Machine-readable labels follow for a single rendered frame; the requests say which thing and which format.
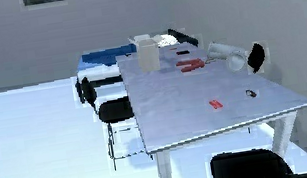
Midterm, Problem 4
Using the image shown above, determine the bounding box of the white rectangular table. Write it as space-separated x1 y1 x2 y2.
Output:
114 24 307 178

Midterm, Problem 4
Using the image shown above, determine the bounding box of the beige rectangular box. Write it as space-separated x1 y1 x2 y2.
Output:
134 32 163 75

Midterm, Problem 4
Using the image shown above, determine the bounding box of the red elongated tool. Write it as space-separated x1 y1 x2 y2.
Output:
175 56 207 74

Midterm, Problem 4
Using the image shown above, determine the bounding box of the small black flat object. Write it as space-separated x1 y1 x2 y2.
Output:
175 49 191 56

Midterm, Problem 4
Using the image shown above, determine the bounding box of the black chair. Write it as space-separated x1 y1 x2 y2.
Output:
206 140 307 178
73 69 149 176
244 41 269 75

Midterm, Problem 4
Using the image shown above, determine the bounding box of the white pillow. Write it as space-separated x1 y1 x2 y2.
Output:
152 31 179 49

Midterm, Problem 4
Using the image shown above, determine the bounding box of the bed with blue blanket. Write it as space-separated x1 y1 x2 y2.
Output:
73 42 143 91

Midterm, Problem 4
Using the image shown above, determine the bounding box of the small red flat object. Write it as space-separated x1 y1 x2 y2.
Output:
208 98 225 111

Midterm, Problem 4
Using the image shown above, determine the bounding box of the small dark round object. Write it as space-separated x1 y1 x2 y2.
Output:
245 88 259 100

